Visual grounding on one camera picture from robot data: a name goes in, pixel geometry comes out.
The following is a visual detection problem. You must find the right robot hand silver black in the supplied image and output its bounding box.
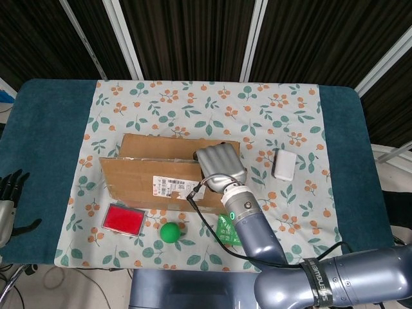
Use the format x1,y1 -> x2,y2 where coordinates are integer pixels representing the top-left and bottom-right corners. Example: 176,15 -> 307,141
194,144 -> 248,194

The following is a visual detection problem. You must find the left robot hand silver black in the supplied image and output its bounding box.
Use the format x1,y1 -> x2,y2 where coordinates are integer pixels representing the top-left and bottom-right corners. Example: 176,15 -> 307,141
0,169 -> 42,249

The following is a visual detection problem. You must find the white metal rack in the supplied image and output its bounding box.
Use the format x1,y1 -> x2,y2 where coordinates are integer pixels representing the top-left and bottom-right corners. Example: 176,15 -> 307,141
370,143 -> 412,168

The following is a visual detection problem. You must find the green ball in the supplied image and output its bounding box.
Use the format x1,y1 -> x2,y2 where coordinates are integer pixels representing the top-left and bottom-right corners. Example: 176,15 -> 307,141
160,221 -> 187,243

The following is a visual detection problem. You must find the green tea sachet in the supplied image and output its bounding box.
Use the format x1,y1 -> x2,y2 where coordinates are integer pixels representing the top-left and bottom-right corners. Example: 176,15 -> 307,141
214,214 -> 242,247

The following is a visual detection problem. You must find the teal table cover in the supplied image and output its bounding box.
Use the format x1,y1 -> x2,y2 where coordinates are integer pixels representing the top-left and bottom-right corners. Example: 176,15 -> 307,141
0,79 -> 397,270

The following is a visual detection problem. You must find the red ink pad case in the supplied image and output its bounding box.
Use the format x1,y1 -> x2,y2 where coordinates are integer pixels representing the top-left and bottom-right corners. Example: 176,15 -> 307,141
101,202 -> 148,238

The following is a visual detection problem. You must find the floral leaf tablecloth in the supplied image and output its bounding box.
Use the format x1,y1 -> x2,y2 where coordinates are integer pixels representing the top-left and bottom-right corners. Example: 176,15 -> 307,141
53,79 -> 348,278

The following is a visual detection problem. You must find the brown cardboard box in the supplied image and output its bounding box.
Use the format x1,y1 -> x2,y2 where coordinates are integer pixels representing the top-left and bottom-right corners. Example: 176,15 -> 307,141
98,133 -> 243,215

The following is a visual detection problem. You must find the white partition frame post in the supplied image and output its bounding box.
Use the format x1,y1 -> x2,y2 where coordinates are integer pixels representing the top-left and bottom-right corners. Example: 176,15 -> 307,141
353,32 -> 412,97
102,0 -> 144,80
59,0 -> 109,80
239,0 -> 270,83

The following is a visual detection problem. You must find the white plastic case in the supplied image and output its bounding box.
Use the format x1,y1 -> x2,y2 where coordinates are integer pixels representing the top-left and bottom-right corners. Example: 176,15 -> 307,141
273,148 -> 297,182

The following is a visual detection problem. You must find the blue-grey robot torso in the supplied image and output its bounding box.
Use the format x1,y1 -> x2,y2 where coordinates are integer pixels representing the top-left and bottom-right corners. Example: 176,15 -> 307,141
128,268 -> 268,309

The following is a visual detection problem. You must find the black right arm strap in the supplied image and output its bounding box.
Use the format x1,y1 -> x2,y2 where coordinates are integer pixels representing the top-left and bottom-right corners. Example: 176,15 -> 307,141
301,257 -> 335,309

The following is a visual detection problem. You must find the black right hand cable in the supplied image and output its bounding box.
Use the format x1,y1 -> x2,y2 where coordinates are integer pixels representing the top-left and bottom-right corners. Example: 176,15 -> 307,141
186,173 -> 351,268

